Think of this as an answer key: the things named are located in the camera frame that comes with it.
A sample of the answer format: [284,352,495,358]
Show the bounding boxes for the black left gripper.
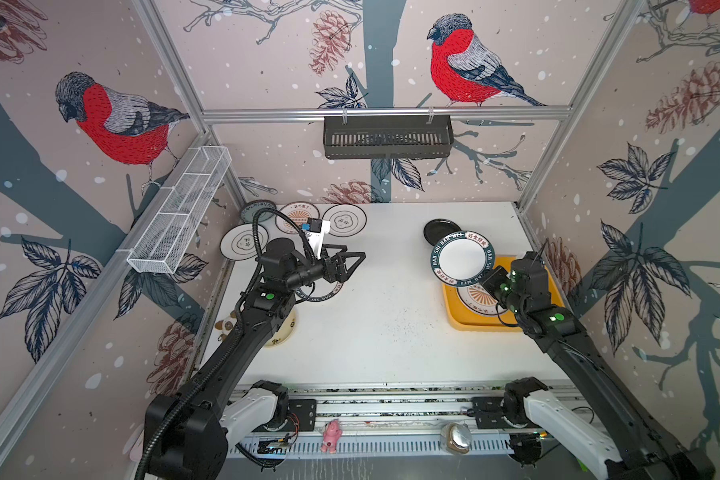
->
[284,243,364,292]

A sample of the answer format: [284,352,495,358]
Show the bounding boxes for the orange sunburst plate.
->
[457,285,505,317]
[275,202,321,235]

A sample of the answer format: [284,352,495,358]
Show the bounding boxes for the green rim plate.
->
[430,231,496,288]
[295,280,343,303]

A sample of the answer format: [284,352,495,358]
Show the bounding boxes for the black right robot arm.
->
[480,253,715,479]

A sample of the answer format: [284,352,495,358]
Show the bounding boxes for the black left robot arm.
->
[134,218,366,479]

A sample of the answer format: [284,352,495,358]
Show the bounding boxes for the yellow plastic bin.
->
[442,255,568,333]

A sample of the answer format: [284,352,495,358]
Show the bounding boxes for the white plate brown cloud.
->
[322,204,368,238]

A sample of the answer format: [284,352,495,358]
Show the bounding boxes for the small black plate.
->
[423,219,462,246]

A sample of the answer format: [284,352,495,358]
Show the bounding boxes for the cream yellow plate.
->
[265,309,298,348]

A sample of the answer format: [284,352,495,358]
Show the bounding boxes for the small teal plate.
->
[240,200,278,224]

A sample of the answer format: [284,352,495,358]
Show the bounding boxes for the white plate dark rim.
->
[220,224,257,261]

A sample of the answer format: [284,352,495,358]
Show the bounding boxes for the bear shaped brown white dish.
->
[214,312,237,336]

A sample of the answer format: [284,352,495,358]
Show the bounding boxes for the silver round object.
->
[439,422,473,455]

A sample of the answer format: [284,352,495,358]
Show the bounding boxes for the pink toy figure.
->
[321,419,343,454]

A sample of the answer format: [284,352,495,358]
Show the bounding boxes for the black hanging wire basket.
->
[323,115,454,160]

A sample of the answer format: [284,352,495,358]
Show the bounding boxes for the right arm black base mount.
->
[470,377,548,429]

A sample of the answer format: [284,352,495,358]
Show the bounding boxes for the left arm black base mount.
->
[253,380,317,432]

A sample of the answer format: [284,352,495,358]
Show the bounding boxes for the aluminium rail base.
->
[227,383,625,460]

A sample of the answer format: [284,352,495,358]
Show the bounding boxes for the white mesh wall shelf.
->
[127,146,231,274]

